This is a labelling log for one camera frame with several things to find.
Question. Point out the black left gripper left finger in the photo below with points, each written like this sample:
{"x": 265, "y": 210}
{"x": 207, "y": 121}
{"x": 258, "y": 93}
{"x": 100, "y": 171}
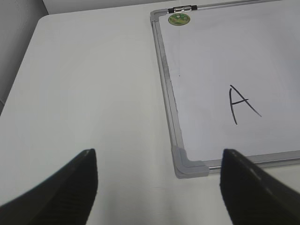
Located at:
{"x": 65, "y": 198}

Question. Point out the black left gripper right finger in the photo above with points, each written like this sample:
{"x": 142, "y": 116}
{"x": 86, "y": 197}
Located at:
{"x": 252, "y": 196}

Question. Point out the round green magnet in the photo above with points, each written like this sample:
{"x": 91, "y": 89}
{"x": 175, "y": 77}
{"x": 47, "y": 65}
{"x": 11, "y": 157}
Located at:
{"x": 179, "y": 19}

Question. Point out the white board with aluminium frame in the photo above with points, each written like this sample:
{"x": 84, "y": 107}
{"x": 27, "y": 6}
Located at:
{"x": 231, "y": 80}

